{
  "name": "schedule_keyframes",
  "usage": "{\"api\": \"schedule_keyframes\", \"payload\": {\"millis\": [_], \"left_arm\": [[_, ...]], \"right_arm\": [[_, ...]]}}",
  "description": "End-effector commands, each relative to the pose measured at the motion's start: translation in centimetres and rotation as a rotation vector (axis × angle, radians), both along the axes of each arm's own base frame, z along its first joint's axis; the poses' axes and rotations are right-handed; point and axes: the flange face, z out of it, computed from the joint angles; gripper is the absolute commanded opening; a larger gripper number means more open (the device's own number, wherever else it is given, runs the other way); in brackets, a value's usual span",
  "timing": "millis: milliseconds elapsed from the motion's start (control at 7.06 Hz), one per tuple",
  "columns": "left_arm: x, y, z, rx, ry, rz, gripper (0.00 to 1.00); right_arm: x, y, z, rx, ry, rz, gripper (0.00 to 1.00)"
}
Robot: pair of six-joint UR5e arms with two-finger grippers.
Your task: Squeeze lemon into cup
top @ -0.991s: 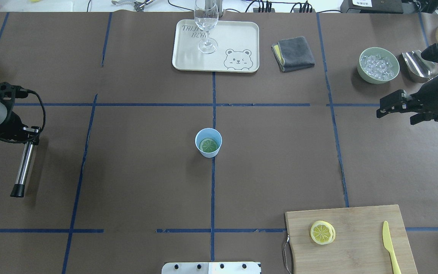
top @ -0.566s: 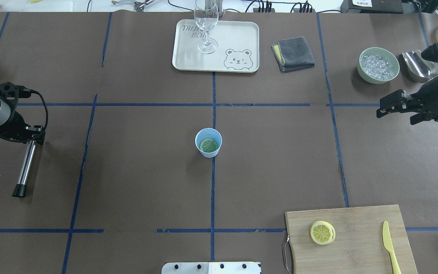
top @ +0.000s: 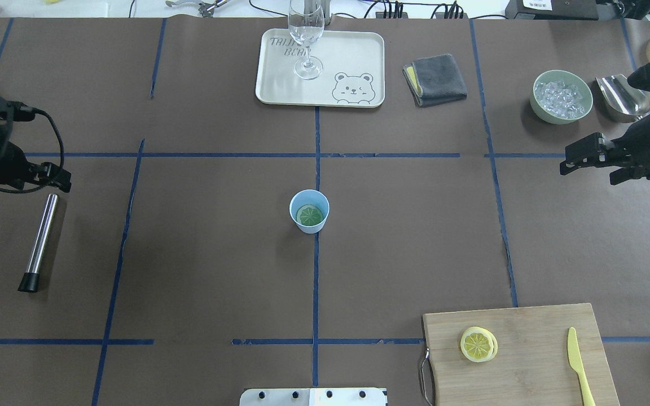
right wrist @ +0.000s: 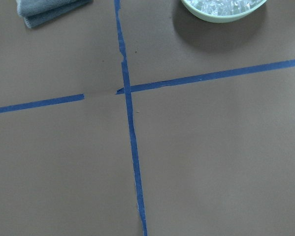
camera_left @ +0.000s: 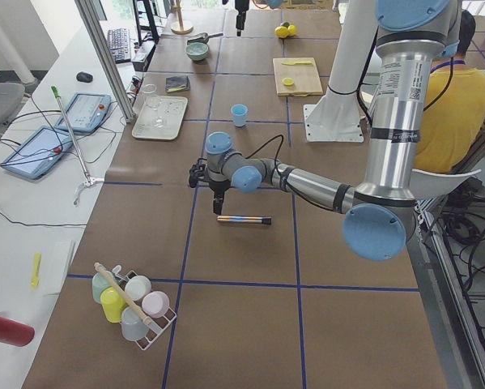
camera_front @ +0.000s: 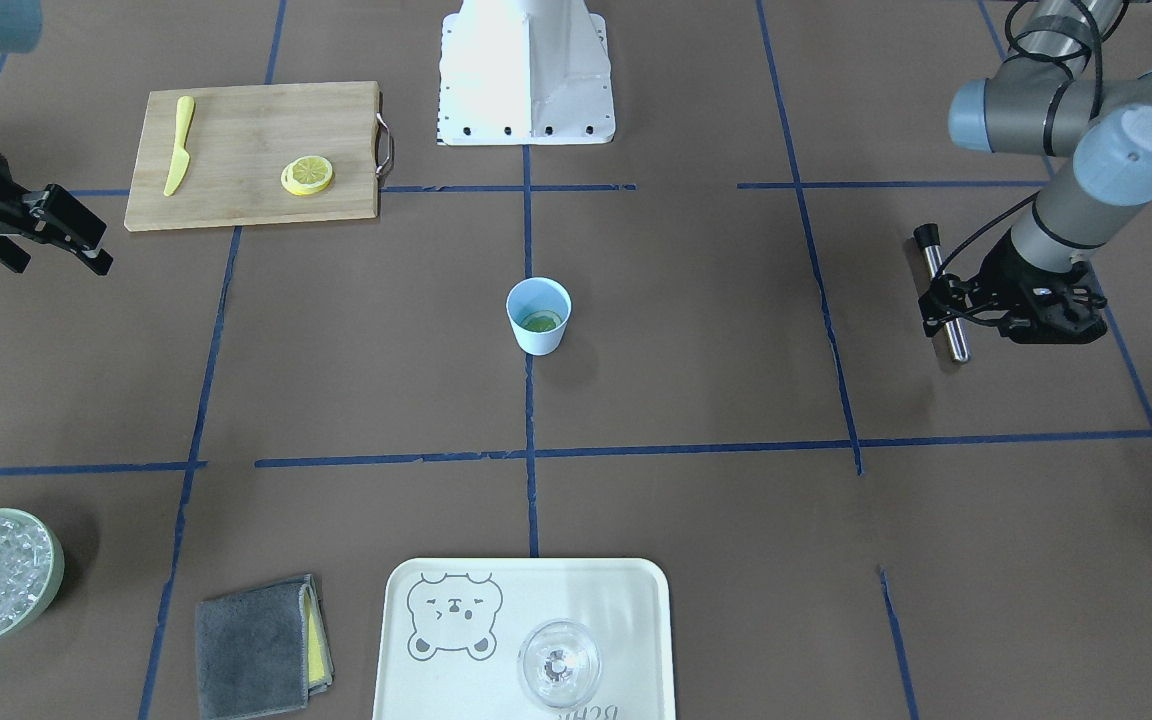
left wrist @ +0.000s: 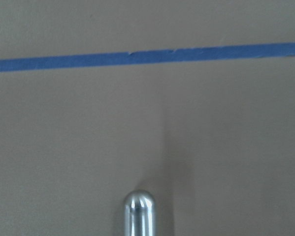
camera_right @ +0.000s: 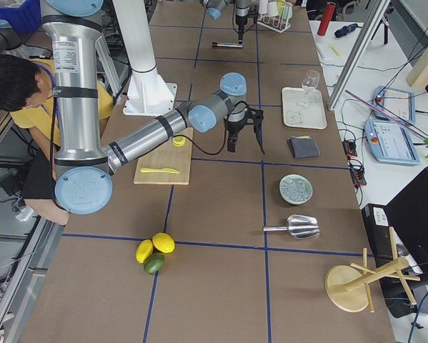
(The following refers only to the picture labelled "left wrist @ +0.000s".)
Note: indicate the steel muddler black tip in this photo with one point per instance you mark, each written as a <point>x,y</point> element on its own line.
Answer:
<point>139,214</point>

